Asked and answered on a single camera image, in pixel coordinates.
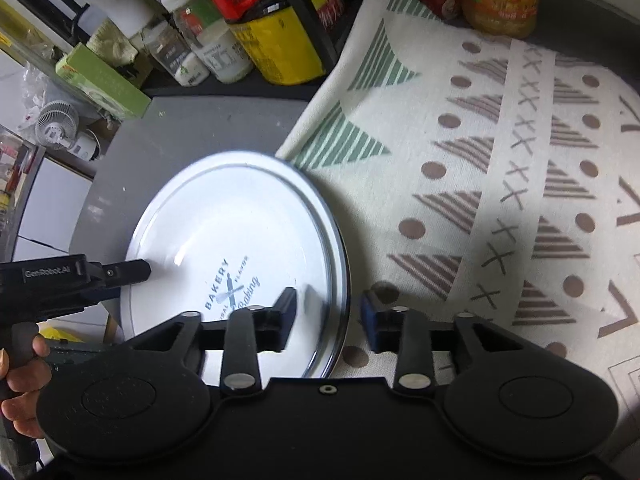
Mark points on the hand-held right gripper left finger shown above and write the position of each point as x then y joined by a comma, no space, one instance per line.
287,312

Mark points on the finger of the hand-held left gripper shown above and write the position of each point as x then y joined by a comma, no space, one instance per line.
130,271

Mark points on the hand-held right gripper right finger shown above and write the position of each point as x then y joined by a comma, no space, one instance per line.
371,321

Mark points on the white enamel plate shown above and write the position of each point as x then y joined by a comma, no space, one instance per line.
200,220

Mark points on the person's left hand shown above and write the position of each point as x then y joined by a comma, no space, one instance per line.
27,375

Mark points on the yellow plastic bag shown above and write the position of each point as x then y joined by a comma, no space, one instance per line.
60,334

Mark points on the white cabinet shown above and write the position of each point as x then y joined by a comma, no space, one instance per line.
50,205

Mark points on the small white fan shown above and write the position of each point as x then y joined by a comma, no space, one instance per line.
57,127

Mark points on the patterned tablecloth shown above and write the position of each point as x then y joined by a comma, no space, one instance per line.
475,185

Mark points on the green cardboard box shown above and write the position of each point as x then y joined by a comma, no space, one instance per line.
102,82

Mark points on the clear spice jar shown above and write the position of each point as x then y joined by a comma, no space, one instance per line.
172,57

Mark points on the pale green cloth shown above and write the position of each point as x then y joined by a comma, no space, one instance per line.
112,42

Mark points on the white plastic bottle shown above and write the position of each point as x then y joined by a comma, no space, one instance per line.
225,60

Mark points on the green label jar white lid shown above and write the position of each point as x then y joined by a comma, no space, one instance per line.
197,12

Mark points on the white cup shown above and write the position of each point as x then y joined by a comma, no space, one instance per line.
117,2

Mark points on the dark bottle with red label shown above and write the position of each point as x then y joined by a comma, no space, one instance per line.
327,5

